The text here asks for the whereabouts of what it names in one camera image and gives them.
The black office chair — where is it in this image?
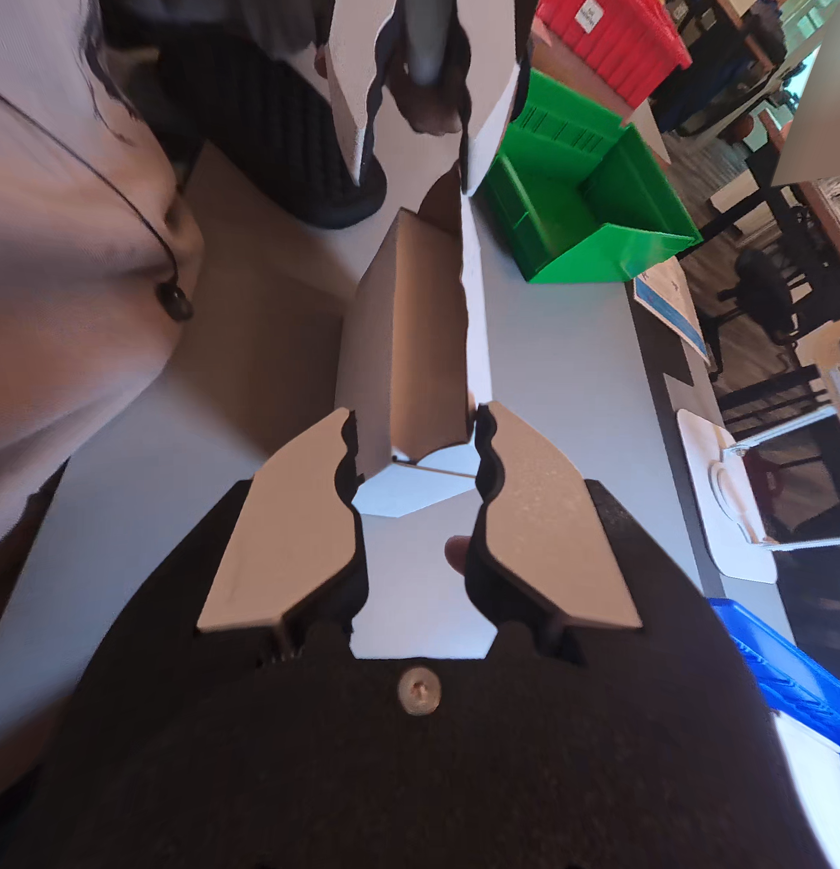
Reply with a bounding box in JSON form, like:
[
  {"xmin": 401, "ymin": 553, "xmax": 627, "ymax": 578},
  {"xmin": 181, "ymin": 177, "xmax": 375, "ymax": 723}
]
[{"xmin": 717, "ymin": 246, "xmax": 804, "ymax": 344}]

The clear acrylic stand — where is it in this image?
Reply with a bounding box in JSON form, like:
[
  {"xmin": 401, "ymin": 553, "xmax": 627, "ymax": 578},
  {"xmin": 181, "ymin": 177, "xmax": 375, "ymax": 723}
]
[{"xmin": 722, "ymin": 406, "xmax": 840, "ymax": 552}]

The green plastic bin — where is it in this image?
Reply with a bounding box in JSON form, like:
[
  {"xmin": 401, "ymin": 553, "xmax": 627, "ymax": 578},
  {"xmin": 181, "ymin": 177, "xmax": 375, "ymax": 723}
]
[{"xmin": 476, "ymin": 68, "xmax": 704, "ymax": 286}]

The white desk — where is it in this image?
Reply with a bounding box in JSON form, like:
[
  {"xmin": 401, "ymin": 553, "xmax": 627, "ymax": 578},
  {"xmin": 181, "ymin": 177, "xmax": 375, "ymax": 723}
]
[{"xmin": 772, "ymin": 0, "xmax": 840, "ymax": 188}]

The person's left hand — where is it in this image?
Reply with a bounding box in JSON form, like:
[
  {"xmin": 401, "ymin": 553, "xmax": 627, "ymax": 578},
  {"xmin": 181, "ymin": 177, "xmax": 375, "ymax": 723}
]
[{"xmin": 386, "ymin": 71, "xmax": 463, "ymax": 135}]

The black drawstring cord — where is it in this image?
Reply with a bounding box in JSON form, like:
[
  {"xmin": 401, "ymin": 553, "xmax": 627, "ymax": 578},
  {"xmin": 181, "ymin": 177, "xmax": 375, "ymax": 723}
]
[{"xmin": 0, "ymin": 81, "xmax": 195, "ymax": 323}]

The blue and white paper sheet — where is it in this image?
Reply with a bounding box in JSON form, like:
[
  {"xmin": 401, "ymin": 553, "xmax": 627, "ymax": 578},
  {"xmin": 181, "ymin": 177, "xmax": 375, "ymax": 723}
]
[{"xmin": 632, "ymin": 257, "xmax": 711, "ymax": 366}]

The blue plastic bin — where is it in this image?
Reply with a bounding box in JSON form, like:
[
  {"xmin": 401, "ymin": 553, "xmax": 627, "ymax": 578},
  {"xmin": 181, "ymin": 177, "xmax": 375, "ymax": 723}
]
[{"xmin": 706, "ymin": 596, "xmax": 840, "ymax": 771}]

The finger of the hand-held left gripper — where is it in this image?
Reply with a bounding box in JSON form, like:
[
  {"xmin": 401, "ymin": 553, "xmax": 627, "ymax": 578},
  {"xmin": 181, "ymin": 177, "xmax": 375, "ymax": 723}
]
[
  {"xmin": 325, "ymin": 0, "xmax": 402, "ymax": 189},
  {"xmin": 456, "ymin": 0, "xmax": 538, "ymax": 198}
]

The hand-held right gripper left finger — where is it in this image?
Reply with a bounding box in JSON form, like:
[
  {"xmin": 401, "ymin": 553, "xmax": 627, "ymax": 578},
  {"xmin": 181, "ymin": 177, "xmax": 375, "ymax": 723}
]
[{"xmin": 196, "ymin": 406, "xmax": 370, "ymax": 635}]

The person in grey shirt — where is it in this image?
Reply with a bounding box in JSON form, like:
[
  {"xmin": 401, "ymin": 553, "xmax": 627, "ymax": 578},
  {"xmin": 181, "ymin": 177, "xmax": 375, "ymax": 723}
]
[{"xmin": 0, "ymin": 0, "xmax": 205, "ymax": 552}]

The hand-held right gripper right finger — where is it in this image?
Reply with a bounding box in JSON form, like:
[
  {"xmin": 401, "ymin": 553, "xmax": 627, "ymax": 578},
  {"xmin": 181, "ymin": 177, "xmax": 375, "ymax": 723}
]
[{"xmin": 466, "ymin": 399, "xmax": 643, "ymax": 631}]

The black mesh chair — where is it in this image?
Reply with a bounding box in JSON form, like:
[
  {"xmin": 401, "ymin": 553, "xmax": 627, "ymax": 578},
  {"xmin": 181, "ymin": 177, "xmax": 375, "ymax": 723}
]
[{"xmin": 154, "ymin": 26, "xmax": 388, "ymax": 229}]

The white flat stand base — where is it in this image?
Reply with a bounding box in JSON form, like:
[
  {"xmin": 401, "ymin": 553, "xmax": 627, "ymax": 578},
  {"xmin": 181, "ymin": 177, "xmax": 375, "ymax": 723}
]
[{"xmin": 677, "ymin": 406, "xmax": 779, "ymax": 585}]

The red plastic bin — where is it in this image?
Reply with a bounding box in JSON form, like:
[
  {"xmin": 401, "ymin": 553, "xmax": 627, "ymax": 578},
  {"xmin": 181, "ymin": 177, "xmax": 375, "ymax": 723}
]
[{"xmin": 534, "ymin": 0, "xmax": 694, "ymax": 111}]

